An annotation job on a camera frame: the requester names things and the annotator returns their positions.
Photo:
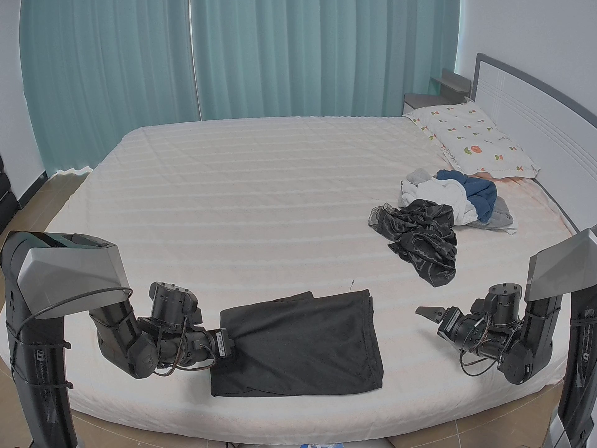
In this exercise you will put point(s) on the white printed pillow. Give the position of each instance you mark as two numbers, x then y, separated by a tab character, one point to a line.
471	140

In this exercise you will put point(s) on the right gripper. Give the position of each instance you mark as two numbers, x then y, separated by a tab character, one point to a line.
459	327

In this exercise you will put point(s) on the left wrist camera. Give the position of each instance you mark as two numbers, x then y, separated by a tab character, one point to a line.
191	304

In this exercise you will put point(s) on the black T-shirt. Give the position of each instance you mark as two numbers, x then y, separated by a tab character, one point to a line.
303	343

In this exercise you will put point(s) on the bed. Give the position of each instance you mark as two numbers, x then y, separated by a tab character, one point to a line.
256	194

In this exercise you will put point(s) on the black garment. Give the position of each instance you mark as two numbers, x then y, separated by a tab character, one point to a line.
419	236

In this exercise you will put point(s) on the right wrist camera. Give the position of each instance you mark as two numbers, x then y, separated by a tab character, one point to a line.
478	307

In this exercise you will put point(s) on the black chest of drawers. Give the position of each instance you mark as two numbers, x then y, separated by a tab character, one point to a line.
5	194

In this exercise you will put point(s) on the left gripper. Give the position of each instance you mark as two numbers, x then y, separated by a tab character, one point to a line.
214	343

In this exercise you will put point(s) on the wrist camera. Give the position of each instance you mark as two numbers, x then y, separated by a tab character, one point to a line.
478	307
191	304

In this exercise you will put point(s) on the grey bedside table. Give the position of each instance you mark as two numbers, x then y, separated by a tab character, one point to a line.
419	97

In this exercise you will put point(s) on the pile of clothes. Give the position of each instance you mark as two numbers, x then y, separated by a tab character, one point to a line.
459	194

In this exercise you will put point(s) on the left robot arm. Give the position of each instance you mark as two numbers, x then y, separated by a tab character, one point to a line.
56	269

